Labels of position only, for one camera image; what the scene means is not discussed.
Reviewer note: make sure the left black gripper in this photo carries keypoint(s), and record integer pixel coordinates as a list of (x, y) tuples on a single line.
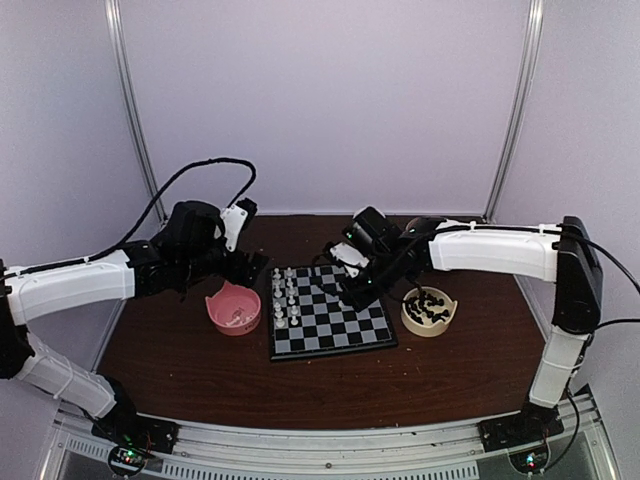
[(235, 274)]

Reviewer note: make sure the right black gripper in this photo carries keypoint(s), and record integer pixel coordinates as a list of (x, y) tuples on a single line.
[(357, 299)]

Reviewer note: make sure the white king piece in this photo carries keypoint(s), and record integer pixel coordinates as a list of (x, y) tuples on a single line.
[(279, 315)]

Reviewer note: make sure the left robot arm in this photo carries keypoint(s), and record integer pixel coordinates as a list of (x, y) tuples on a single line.
[(198, 241)]

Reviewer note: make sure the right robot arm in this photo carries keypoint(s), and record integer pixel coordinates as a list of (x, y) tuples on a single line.
[(377, 253)]

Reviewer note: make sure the white chess pieces pile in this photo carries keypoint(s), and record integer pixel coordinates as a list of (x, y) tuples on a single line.
[(237, 318)]

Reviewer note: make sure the black chess pieces pile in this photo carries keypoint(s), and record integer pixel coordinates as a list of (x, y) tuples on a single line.
[(426, 308)]

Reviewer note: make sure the black white chess board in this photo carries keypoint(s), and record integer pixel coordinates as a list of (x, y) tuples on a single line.
[(324, 328)]

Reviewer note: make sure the pink bowl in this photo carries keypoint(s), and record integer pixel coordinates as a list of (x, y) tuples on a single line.
[(229, 298)]

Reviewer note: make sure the cream bowl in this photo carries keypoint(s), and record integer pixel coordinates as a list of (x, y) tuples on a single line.
[(428, 330)]

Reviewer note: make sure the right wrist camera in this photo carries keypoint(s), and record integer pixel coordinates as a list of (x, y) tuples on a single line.
[(347, 257)]

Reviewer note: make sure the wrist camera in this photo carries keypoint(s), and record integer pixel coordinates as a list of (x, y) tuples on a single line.
[(235, 219), (347, 257)]

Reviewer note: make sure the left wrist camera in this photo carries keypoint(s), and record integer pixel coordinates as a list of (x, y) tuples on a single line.
[(235, 219)]

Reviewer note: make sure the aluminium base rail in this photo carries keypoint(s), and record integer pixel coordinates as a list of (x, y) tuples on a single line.
[(452, 450)]

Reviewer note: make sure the left aluminium frame post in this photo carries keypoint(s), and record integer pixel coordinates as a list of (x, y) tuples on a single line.
[(116, 32)]

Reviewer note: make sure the aluminium frame post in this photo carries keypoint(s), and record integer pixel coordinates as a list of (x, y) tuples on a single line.
[(116, 32), (527, 69)]

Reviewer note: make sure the right aluminium frame post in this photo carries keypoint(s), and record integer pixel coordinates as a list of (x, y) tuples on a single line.
[(527, 69)]

